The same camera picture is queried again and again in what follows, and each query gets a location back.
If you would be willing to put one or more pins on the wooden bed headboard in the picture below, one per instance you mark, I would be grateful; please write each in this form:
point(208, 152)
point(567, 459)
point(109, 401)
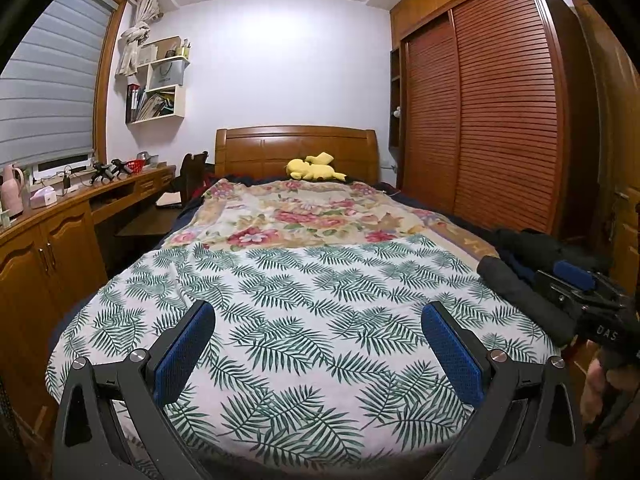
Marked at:
point(260, 150)

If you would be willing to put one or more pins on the red basket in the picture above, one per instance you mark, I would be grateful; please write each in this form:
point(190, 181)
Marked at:
point(135, 166)

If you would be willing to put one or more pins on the grey rolled cloth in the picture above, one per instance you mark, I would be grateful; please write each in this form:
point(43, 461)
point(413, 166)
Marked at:
point(515, 290)

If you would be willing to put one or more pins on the grey paper bag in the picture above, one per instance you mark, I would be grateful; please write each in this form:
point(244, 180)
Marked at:
point(167, 72)

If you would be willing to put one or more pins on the pink thermos jug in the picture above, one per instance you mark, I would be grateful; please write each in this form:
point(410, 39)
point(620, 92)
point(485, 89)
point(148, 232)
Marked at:
point(12, 195)

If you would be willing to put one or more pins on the grey window blind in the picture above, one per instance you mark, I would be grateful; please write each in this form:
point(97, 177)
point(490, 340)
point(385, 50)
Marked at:
point(45, 90)

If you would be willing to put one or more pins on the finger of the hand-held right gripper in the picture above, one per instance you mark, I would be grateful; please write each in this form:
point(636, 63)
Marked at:
point(547, 281)
point(575, 274)

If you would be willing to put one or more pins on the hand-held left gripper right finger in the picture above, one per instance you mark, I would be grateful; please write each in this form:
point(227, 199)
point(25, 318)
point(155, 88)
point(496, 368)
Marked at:
point(452, 355)

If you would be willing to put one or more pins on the wooden louvred wardrobe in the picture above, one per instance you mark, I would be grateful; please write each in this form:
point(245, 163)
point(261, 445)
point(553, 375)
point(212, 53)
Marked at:
point(500, 110)

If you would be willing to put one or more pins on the wooden door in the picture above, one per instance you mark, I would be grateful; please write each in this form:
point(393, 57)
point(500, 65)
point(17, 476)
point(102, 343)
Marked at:
point(615, 160)

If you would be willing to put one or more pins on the dark wooden chair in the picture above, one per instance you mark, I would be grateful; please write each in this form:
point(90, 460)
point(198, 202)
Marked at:
point(192, 172)

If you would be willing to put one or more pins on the person's right hand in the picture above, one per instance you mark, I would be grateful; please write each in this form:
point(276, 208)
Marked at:
point(592, 385)

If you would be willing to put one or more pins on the white wall shelf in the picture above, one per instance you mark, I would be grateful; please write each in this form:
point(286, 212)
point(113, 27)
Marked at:
point(180, 102)

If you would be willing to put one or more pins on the pink tissue box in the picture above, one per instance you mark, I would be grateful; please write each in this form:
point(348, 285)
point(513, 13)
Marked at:
point(44, 199)

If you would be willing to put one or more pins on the yellow plush toy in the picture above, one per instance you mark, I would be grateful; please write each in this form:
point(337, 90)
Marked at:
point(310, 169)

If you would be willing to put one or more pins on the wooden desk cabinet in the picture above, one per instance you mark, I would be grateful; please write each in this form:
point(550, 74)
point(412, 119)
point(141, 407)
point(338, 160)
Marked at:
point(50, 260)

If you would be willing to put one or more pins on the wooden window frame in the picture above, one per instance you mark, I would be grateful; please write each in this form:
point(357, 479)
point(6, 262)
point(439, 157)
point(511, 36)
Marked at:
point(102, 110)

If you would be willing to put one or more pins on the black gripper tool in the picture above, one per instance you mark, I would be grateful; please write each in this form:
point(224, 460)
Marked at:
point(101, 172)
point(121, 166)

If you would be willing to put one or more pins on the tied beige curtain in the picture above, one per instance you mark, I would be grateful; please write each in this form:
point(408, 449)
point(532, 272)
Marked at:
point(131, 50)

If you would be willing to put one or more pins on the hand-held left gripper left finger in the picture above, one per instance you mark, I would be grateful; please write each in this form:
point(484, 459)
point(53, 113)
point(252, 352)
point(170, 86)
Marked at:
point(182, 355)

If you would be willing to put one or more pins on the floral blanket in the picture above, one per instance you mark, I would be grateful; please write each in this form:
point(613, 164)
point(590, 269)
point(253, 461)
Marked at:
point(300, 215)

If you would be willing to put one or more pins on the navy blue cloth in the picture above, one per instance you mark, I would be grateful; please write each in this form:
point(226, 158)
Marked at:
point(517, 267)

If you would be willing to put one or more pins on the row of books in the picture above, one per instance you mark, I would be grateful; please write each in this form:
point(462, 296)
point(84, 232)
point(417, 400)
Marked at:
point(150, 105)

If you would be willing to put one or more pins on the white notebook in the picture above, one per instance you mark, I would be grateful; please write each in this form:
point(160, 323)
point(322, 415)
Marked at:
point(168, 201)

